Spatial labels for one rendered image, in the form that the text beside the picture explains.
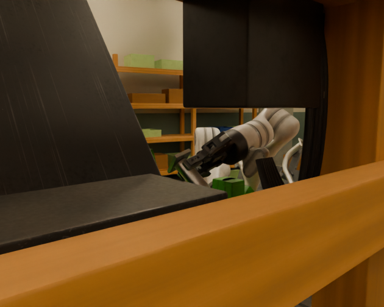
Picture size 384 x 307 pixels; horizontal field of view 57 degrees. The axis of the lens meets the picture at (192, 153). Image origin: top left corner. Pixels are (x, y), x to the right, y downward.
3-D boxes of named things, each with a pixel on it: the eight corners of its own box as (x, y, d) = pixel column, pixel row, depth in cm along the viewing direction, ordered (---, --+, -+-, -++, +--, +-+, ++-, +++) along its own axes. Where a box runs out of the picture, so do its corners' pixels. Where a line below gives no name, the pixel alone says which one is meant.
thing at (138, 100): (256, 173, 739) (259, 63, 710) (117, 190, 584) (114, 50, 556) (240, 169, 785) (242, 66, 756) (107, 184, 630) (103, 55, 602)
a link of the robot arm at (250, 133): (267, 156, 74) (283, 146, 78) (231, 119, 78) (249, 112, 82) (248, 180, 81) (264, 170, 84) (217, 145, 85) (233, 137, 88)
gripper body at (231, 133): (219, 144, 85) (191, 158, 79) (233, 120, 79) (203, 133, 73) (240, 167, 82) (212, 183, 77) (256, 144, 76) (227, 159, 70)
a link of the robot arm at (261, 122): (238, 112, 83) (266, 135, 79) (276, 97, 92) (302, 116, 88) (228, 135, 88) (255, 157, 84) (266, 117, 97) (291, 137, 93)
